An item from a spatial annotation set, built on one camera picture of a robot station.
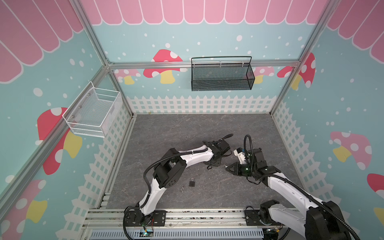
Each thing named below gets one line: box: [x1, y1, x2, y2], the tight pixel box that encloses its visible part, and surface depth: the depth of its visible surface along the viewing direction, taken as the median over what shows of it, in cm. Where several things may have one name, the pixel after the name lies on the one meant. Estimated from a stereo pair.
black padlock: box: [189, 177, 196, 187], surface depth 88 cm
